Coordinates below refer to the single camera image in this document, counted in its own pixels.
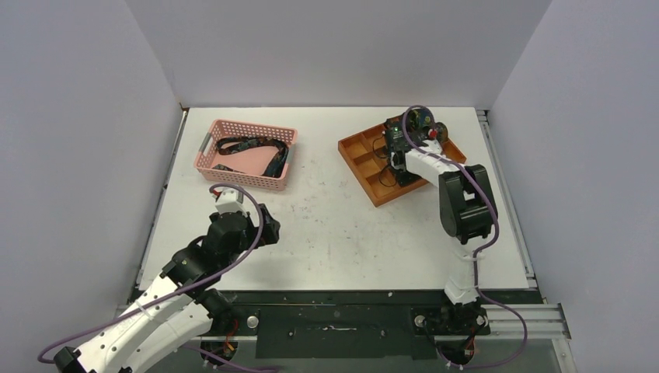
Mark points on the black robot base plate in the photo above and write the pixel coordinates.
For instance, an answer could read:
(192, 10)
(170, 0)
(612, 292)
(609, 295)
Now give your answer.
(354, 324)

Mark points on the rolled dark grey tie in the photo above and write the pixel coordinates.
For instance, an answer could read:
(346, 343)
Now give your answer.
(440, 133)

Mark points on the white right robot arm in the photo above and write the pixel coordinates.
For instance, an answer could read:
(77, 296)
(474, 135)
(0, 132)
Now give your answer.
(418, 148)

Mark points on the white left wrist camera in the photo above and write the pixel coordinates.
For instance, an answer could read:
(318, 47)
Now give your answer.
(230, 201)

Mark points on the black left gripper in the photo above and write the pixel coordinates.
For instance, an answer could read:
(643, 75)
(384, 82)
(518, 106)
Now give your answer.
(269, 234)

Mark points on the wooden compartment tray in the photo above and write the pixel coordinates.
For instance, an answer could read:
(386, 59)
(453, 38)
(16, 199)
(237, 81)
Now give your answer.
(365, 154)

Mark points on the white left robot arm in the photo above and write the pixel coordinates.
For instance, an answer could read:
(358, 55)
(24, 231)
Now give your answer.
(181, 303)

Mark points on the rolled dark floral tie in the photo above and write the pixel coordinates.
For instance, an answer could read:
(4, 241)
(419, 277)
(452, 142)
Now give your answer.
(419, 119)

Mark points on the pink perforated plastic basket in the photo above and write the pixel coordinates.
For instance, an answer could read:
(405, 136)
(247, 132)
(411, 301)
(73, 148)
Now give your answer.
(252, 155)

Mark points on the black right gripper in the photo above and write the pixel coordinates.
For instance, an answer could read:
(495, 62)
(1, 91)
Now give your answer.
(400, 172)

